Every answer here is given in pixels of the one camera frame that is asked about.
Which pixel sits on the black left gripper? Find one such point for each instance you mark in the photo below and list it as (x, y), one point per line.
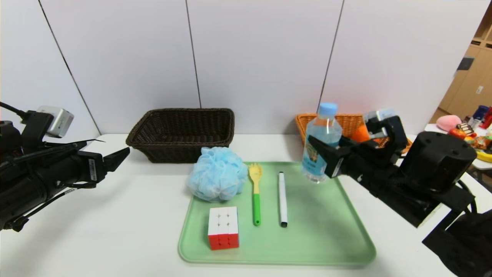
(93, 167)

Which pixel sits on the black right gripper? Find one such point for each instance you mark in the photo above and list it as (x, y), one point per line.
(335, 164)

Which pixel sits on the clear water bottle blue label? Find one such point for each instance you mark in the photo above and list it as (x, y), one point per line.
(323, 123)

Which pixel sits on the orange fruit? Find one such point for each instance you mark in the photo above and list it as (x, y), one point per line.
(361, 134)

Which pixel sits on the white marker pen black tip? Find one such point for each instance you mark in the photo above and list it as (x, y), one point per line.
(283, 200)

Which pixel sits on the light blue bath loofah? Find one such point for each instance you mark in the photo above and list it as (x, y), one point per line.
(217, 175)

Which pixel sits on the multicolour puzzle cube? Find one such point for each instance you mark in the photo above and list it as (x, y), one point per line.
(223, 229)

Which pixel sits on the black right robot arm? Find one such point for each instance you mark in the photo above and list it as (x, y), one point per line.
(434, 161)

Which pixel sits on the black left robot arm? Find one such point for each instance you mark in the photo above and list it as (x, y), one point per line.
(34, 184)

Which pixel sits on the orange wicker basket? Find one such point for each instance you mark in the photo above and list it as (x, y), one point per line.
(349, 121)

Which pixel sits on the dark brown wicker basket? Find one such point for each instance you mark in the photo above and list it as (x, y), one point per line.
(180, 130)

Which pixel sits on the light green plastic tray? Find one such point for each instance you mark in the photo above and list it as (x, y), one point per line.
(315, 231)

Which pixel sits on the pink peach toy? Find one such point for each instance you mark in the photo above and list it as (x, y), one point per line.
(448, 122)

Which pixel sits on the red apple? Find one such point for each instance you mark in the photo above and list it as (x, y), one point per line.
(457, 133)

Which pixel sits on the brown white chocolate cake toy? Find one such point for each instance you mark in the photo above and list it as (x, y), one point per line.
(466, 129)

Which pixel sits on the light wooden cabinet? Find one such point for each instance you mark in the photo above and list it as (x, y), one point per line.
(469, 88)

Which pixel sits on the orange snack packet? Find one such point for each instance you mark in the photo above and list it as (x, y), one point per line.
(480, 142)

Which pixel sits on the blue and white can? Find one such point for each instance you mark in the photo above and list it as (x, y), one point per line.
(480, 112)

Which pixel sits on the yellow banana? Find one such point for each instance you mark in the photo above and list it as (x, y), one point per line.
(485, 156)

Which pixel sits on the white side table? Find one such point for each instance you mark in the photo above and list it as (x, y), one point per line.
(484, 164)

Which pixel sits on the grey box on cabinet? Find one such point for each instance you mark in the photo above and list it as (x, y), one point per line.
(465, 63)

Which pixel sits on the red drink can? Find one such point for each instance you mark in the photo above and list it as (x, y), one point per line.
(487, 117)

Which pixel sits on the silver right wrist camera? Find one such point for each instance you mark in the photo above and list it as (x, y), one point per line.
(378, 115)

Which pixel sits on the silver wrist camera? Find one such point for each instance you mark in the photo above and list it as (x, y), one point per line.
(57, 121)
(378, 115)

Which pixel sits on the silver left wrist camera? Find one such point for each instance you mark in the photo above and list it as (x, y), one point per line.
(57, 121)

